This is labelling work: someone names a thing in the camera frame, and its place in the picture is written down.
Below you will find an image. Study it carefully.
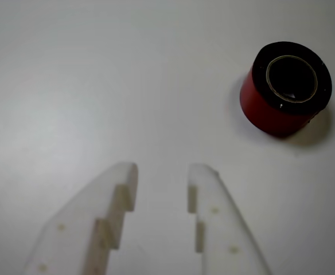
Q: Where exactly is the red tape roll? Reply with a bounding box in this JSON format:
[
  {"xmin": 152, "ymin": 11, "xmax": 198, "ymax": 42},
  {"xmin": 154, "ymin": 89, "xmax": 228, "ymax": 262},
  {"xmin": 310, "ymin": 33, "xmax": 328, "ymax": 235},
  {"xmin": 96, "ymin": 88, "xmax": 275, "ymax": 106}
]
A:
[{"xmin": 239, "ymin": 41, "xmax": 333, "ymax": 139}]

